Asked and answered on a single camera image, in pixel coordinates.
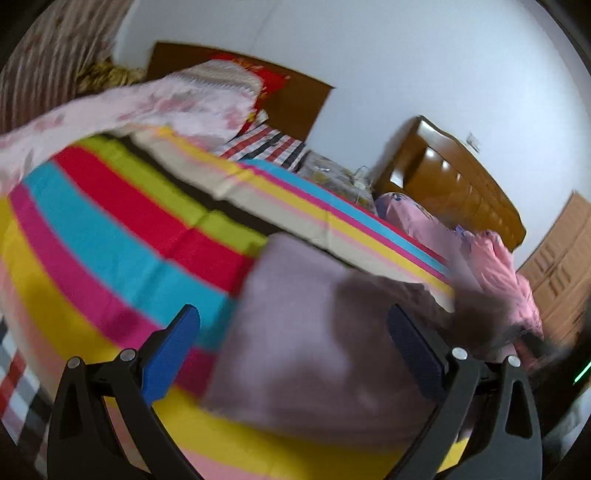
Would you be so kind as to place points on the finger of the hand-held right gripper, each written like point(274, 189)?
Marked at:
point(540, 344)

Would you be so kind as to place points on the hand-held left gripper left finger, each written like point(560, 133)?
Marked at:
point(171, 355)

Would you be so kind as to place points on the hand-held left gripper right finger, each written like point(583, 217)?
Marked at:
point(415, 355)

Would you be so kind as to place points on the lilac pants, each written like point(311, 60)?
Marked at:
point(300, 346)

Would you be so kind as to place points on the light wooden door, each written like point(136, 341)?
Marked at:
point(558, 277)

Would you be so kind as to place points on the pink bedsheet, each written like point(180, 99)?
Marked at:
point(415, 221)

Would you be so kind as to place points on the rainbow striped blanket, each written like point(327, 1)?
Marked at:
point(92, 240)

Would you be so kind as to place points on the red white plaid sheet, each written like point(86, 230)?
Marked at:
point(18, 392)

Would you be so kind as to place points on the glossy brown wooden headboard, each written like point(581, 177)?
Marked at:
point(461, 184)

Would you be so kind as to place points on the cluttered nightstand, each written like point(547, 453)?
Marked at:
point(332, 177)

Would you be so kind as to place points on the red black striped cloth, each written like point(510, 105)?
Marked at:
point(263, 145)

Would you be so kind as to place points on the pink floral quilt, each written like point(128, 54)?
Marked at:
point(138, 106)

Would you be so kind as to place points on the dark wooden headboard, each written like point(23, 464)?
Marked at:
point(304, 106)

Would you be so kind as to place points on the red cushion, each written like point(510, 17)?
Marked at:
point(272, 87)

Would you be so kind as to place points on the yellow brown cloth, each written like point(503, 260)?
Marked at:
point(106, 74)

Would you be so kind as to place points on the striped floral curtain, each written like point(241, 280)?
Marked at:
point(51, 55)

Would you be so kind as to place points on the white wall socket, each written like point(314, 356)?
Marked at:
point(473, 142)

